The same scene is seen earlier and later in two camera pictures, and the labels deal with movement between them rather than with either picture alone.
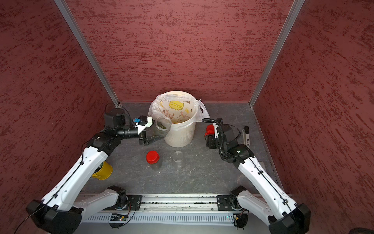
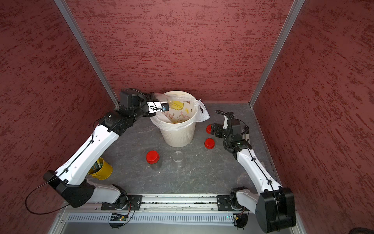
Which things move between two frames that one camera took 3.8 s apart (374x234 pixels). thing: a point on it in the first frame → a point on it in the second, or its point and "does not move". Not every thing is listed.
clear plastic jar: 177,158 does not move
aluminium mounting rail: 178,203 does not move
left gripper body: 142,137 → 151,98
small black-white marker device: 246,134 does not move
